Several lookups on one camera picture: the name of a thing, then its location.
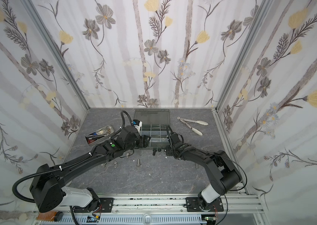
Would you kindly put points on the aluminium rail frame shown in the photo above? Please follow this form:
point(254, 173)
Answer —
point(165, 209)

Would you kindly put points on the metal tray with tools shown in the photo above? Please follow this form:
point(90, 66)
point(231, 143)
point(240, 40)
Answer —
point(99, 134)

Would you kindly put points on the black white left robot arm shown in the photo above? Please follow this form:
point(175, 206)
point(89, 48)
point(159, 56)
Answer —
point(48, 189)

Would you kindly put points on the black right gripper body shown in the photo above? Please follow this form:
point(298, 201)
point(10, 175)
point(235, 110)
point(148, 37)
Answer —
point(170, 143)

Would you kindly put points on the green plastic organizer box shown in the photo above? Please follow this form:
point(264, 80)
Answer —
point(154, 124)

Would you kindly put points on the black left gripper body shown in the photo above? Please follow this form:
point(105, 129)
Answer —
point(143, 142)

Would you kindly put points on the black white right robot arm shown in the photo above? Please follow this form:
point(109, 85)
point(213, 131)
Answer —
point(223, 173)

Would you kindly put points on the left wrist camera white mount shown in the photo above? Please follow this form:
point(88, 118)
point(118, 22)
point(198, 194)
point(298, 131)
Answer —
point(137, 124)

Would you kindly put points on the amber bottle with black cap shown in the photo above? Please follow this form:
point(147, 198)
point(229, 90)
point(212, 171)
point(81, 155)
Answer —
point(51, 216)

